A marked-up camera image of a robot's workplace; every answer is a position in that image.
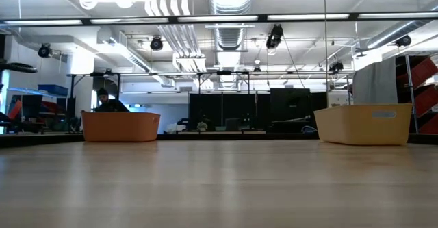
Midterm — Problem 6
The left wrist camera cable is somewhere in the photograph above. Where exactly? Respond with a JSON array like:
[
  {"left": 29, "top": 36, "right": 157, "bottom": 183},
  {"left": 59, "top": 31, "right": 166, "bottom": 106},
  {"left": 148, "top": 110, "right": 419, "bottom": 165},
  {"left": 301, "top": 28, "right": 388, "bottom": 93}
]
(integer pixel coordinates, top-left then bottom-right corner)
[{"left": 0, "top": 62, "right": 38, "bottom": 74}]

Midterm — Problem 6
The red storage bin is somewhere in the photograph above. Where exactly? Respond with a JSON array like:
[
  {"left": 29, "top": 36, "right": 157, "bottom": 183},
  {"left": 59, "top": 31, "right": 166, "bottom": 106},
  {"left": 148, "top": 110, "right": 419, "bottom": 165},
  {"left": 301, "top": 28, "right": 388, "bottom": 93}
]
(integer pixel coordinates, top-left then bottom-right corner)
[
  {"left": 410, "top": 84, "right": 438, "bottom": 135},
  {"left": 396, "top": 55, "right": 438, "bottom": 89}
]

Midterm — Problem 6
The orange plastic bin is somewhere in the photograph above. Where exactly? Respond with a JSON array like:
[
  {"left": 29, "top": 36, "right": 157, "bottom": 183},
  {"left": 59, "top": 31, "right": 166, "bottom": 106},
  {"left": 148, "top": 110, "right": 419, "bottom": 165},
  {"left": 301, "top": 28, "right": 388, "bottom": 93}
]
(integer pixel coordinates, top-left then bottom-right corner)
[{"left": 81, "top": 110, "right": 162, "bottom": 143}]

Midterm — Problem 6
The silver ventilation duct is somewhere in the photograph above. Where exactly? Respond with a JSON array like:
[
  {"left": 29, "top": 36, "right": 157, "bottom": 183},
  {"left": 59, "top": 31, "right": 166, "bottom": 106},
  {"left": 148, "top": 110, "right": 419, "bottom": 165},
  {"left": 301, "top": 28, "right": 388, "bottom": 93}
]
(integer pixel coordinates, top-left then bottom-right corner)
[{"left": 207, "top": 0, "right": 256, "bottom": 68}]

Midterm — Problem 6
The grey hanging cloth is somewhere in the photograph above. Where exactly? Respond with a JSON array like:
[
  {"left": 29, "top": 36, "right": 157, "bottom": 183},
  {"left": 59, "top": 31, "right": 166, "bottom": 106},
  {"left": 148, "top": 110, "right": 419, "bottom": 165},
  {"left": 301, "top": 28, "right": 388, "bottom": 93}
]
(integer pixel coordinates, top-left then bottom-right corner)
[{"left": 352, "top": 56, "right": 398, "bottom": 105}]

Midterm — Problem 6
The person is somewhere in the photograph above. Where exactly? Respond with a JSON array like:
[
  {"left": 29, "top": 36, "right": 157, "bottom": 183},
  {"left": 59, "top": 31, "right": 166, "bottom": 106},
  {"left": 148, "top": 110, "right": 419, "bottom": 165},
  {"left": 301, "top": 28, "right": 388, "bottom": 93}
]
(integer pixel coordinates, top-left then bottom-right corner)
[{"left": 94, "top": 87, "right": 131, "bottom": 113}]

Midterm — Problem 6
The white paper sign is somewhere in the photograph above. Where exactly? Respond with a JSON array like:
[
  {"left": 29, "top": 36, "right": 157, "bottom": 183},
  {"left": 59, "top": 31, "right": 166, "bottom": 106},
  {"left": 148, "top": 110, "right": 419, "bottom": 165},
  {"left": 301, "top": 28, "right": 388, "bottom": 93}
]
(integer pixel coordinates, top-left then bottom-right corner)
[{"left": 326, "top": 90, "right": 350, "bottom": 108}]

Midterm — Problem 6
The black partition panel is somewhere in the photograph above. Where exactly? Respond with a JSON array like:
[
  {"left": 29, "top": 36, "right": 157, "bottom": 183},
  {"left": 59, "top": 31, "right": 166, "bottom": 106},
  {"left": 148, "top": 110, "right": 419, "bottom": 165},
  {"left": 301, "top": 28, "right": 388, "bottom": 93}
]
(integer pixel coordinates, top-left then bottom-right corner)
[{"left": 188, "top": 88, "right": 328, "bottom": 133}]

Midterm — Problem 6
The black ceiling spotlight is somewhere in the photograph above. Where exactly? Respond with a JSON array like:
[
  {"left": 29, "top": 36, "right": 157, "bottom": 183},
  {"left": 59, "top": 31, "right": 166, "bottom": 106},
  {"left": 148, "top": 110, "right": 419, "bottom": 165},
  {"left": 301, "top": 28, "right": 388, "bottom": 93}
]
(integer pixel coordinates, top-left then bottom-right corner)
[
  {"left": 149, "top": 36, "right": 165, "bottom": 52},
  {"left": 395, "top": 34, "right": 413, "bottom": 49},
  {"left": 266, "top": 24, "right": 285, "bottom": 56},
  {"left": 37, "top": 42, "right": 53, "bottom": 59}
]

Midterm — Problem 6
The overhead light bar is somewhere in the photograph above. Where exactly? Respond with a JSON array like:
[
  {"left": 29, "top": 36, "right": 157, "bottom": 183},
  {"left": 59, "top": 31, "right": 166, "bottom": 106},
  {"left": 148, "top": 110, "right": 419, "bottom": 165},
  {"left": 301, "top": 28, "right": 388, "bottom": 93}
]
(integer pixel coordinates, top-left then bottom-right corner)
[{"left": 0, "top": 12, "right": 438, "bottom": 27}]

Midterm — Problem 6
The thin black hanging cable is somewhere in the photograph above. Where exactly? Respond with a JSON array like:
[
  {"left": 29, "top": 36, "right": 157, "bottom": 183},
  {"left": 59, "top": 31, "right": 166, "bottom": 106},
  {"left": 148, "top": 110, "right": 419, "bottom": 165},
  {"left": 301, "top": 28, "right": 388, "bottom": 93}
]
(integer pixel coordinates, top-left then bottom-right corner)
[{"left": 323, "top": 0, "right": 329, "bottom": 99}]

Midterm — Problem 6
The blue storage bin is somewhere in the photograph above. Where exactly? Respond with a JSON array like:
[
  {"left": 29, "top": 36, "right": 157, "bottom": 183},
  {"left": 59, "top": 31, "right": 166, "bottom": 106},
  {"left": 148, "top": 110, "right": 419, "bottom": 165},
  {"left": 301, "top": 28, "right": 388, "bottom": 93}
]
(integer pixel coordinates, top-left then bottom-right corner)
[{"left": 37, "top": 84, "right": 69, "bottom": 97}]

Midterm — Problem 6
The yellow plastic bin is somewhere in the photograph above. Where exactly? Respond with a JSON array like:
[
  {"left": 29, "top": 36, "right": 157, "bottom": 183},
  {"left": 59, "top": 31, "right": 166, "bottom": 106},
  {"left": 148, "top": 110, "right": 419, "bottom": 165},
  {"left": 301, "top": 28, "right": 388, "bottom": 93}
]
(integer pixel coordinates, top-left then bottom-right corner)
[{"left": 313, "top": 103, "right": 413, "bottom": 147}]

